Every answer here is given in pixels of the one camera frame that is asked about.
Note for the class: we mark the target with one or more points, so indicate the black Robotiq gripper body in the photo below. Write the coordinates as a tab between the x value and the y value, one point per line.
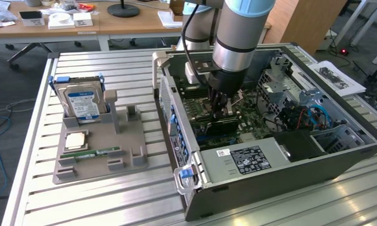
228	81

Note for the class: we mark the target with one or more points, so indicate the graphics card with black fan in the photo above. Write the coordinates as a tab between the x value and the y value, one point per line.
223	126

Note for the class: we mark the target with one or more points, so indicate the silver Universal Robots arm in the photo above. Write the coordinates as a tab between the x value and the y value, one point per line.
236	35

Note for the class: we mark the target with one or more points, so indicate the CPU socket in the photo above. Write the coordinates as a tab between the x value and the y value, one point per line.
206	106

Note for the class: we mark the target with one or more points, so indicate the metal socket cover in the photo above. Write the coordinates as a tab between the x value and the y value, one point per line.
242	97

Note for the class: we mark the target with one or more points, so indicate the green motherboard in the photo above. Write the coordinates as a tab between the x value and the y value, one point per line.
255	117

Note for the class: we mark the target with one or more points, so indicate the blue expansion slot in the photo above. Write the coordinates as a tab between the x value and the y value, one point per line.
202	137

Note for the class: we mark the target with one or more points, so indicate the perforated metal disk bay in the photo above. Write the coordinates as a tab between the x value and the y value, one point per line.
276	94

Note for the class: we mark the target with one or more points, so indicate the grey power supply unit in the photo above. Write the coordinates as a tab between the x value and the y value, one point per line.
216	164

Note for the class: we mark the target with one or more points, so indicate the white paper stack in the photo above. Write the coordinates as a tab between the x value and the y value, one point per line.
170	20

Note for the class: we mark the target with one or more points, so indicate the printed paper sheets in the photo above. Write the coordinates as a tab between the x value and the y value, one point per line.
339	77

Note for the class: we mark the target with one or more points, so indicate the wooden cabinet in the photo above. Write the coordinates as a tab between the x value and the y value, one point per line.
311	23

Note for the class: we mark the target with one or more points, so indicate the grey metal disk bay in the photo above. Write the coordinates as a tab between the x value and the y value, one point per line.
336	139

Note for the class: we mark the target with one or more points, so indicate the open grey PC case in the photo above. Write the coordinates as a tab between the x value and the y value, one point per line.
270	188

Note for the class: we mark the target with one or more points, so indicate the grey plastic parts rack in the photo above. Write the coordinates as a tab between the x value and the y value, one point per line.
107	136

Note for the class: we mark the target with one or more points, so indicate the hard disk with blue label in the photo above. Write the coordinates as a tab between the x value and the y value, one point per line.
82	101

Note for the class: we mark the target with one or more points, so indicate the black round lamp base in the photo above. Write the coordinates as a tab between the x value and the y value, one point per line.
123	11

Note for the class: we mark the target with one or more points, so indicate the green RAM stick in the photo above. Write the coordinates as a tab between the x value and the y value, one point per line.
88	153

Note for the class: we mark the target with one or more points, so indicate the CPU with silver lid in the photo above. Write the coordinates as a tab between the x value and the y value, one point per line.
76	141

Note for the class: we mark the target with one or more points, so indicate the small white box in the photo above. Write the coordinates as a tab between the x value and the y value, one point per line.
82	20

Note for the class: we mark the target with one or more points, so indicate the white boxes on desk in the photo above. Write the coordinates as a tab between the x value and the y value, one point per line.
62	21

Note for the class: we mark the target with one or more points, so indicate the black desk leg with casters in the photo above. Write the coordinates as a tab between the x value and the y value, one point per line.
26	50

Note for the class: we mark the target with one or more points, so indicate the wooden desk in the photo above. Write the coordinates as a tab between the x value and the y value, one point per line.
35	31

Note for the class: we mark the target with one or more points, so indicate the white box with black top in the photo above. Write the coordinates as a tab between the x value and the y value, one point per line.
32	18

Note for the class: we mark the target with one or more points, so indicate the clear plastic bag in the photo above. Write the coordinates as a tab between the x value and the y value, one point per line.
0	9

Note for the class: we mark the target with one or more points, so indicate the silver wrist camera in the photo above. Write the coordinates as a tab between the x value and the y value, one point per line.
192	73

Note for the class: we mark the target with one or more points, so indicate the black switch with red light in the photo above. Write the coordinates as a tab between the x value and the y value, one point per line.
344	51

